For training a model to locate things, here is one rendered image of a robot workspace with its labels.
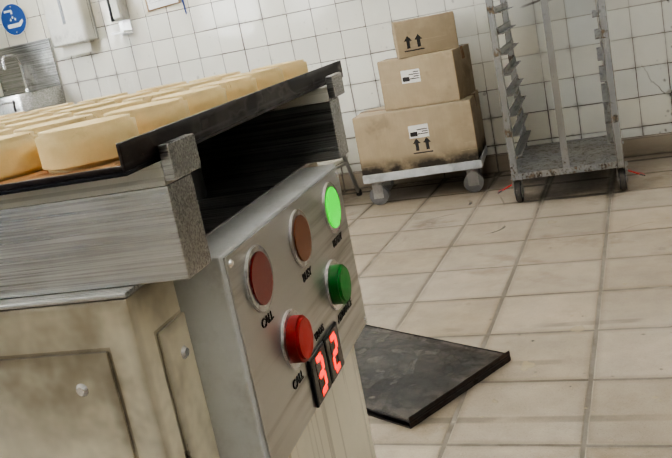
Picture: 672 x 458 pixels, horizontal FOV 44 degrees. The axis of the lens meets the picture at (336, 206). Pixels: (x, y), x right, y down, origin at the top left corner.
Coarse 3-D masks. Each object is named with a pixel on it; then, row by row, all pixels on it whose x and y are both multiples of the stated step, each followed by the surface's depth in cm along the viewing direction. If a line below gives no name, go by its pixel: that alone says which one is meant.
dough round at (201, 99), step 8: (200, 88) 54; (208, 88) 52; (216, 88) 52; (224, 88) 53; (168, 96) 52; (176, 96) 51; (184, 96) 51; (192, 96) 51; (200, 96) 51; (208, 96) 51; (216, 96) 52; (224, 96) 53; (192, 104) 51; (200, 104) 51; (208, 104) 51; (216, 104) 52; (192, 112) 51
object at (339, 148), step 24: (336, 72) 68; (312, 96) 67; (336, 96) 66; (264, 120) 68; (288, 120) 68; (312, 120) 67; (336, 120) 68; (216, 144) 70; (240, 144) 69; (264, 144) 69; (288, 144) 68; (312, 144) 68; (336, 144) 67; (216, 168) 71; (240, 168) 70; (264, 168) 69
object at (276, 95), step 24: (312, 72) 65; (264, 96) 54; (288, 96) 59; (192, 120) 43; (216, 120) 46; (240, 120) 50; (120, 144) 36; (144, 144) 38; (120, 168) 36; (0, 192) 38
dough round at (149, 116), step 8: (144, 104) 48; (152, 104) 47; (160, 104) 45; (168, 104) 46; (176, 104) 46; (184, 104) 47; (112, 112) 46; (120, 112) 45; (128, 112) 45; (136, 112) 45; (144, 112) 45; (152, 112) 45; (160, 112) 45; (168, 112) 46; (176, 112) 46; (184, 112) 47; (136, 120) 45; (144, 120) 45; (152, 120) 45; (160, 120) 45; (168, 120) 46; (176, 120) 46; (144, 128) 45; (152, 128) 45
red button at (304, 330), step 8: (288, 320) 52; (296, 320) 51; (304, 320) 52; (288, 328) 51; (296, 328) 51; (304, 328) 52; (288, 336) 51; (296, 336) 51; (304, 336) 52; (312, 336) 53; (288, 344) 51; (296, 344) 51; (304, 344) 52; (312, 344) 53; (288, 352) 51; (296, 352) 51; (304, 352) 51; (296, 360) 51; (304, 360) 52
